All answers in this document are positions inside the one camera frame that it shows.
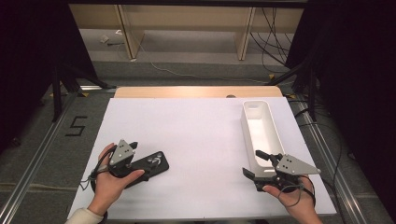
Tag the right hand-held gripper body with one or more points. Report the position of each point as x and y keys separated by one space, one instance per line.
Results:
x=291 y=169

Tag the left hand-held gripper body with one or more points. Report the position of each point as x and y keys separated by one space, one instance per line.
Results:
x=121 y=154

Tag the black phone case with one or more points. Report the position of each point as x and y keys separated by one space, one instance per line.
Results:
x=155 y=165

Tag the white plastic bin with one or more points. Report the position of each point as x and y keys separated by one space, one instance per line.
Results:
x=261 y=130

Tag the person's right hand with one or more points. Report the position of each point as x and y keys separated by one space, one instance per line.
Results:
x=295 y=202

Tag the person's left hand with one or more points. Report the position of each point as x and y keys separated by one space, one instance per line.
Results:
x=107 y=186

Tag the white table cover board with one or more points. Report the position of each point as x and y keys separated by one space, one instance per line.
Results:
x=199 y=140

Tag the black metal stand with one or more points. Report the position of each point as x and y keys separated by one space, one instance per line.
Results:
x=312 y=93
x=56 y=99

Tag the wooden table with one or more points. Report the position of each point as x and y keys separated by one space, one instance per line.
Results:
x=193 y=92

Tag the small white floor scrap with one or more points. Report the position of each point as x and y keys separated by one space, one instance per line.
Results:
x=104 y=39

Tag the black curtain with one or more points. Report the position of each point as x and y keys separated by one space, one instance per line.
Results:
x=358 y=77
x=31 y=62

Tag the wooden shelf unit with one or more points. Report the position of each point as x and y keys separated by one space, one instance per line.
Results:
x=186 y=18

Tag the aluminium floor rail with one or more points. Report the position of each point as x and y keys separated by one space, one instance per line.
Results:
x=31 y=168
x=327 y=155

